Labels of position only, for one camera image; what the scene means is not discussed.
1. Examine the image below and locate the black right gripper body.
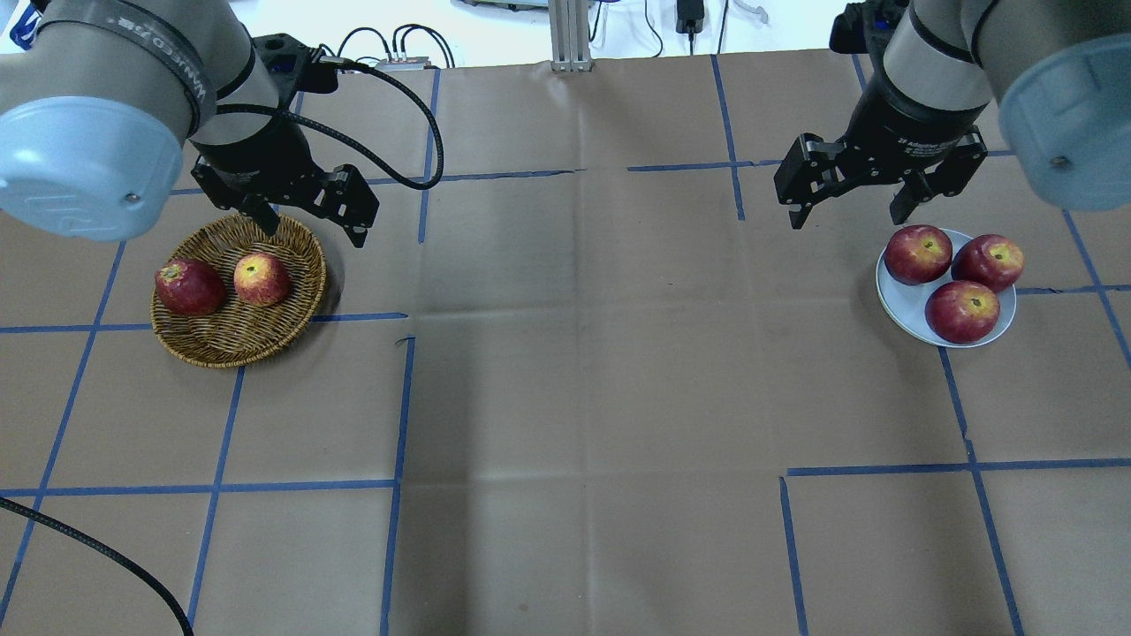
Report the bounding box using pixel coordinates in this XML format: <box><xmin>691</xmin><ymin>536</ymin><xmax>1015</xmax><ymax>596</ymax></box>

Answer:
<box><xmin>824</xmin><ymin>84</ymin><xmax>987</xmax><ymax>198</ymax></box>

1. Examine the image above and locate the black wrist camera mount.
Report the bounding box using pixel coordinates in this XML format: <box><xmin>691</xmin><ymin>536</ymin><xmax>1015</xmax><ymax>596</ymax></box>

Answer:
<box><xmin>252</xmin><ymin>34</ymin><xmax>339</xmax><ymax>103</ymax></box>
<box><xmin>828</xmin><ymin>1</ymin><xmax>910</xmax><ymax>55</ymax></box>

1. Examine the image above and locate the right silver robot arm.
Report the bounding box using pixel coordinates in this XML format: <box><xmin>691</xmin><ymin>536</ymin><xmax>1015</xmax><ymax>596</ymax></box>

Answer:
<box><xmin>774</xmin><ymin>1</ymin><xmax>1130</xmax><ymax>230</ymax></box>

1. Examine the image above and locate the red plate apple back-right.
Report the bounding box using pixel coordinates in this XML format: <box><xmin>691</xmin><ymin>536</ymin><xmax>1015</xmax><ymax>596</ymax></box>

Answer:
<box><xmin>951</xmin><ymin>234</ymin><xmax>1026</xmax><ymax>292</ymax></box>

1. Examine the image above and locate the dark red basket apple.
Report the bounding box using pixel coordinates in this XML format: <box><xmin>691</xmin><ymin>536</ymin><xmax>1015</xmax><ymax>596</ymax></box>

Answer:
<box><xmin>155</xmin><ymin>259</ymin><xmax>228</xmax><ymax>315</ymax></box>

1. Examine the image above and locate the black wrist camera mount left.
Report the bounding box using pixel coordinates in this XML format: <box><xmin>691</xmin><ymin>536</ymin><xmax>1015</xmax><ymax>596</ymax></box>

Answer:
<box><xmin>252</xmin><ymin>34</ymin><xmax>339</xmax><ymax>103</ymax></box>

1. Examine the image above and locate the black power adapter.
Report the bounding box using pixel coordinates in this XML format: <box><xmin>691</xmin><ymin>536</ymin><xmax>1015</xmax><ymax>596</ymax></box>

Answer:
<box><xmin>675</xmin><ymin>0</ymin><xmax>706</xmax><ymax>36</ymax></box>

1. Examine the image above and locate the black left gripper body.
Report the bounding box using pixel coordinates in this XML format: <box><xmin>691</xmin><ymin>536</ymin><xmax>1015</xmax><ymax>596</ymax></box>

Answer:
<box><xmin>191</xmin><ymin>119</ymin><xmax>329</xmax><ymax>218</ymax></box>

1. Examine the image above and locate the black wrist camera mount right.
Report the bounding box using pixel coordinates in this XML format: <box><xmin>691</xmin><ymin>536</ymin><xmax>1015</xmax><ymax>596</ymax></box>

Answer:
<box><xmin>828</xmin><ymin>1</ymin><xmax>910</xmax><ymax>55</ymax></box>

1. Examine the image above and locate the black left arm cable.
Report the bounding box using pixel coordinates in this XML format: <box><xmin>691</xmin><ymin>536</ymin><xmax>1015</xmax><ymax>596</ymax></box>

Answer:
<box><xmin>211</xmin><ymin>58</ymin><xmax>444</xmax><ymax>191</ymax></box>

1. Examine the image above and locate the silver usb hub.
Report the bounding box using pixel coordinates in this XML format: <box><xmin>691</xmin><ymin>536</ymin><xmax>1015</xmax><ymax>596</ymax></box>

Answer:
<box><xmin>373</xmin><ymin>57</ymin><xmax>435</xmax><ymax>74</ymax></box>

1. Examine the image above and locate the aluminium frame post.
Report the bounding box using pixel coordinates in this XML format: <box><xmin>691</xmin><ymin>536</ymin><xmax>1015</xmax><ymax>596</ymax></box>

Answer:
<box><xmin>549</xmin><ymin>0</ymin><xmax>593</xmax><ymax>74</ymax></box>

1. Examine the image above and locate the yellow-red apple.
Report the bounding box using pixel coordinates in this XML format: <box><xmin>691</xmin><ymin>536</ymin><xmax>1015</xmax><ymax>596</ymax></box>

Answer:
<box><xmin>232</xmin><ymin>253</ymin><xmax>292</xmax><ymax>307</ymax></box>

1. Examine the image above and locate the white round plate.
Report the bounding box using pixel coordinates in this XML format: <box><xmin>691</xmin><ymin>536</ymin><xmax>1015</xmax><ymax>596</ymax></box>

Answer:
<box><xmin>874</xmin><ymin>224</ymin><xmax>1024</xmax><ymax>349</ymax></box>

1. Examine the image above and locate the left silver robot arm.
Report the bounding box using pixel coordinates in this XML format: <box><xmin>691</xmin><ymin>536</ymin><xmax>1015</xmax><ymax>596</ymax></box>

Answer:
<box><xmin>1</xmin><ymin>1</ymin><xmax>379</xmax><ymax>248</ymax></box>

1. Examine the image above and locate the red plate apple back-left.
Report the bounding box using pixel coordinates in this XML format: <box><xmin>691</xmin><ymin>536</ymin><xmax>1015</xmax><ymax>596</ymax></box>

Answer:
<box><xmin>881</xmin><ymin>224</ymin><xmax>953</xmax><ymax>285</ymax></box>

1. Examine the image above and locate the red plate apple front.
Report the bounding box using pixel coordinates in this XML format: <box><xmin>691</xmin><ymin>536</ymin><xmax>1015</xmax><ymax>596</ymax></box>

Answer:
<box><xmin>924</xmin><ymin>280</ymin><xmax>1001</xmax><ymax>345</ymax></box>

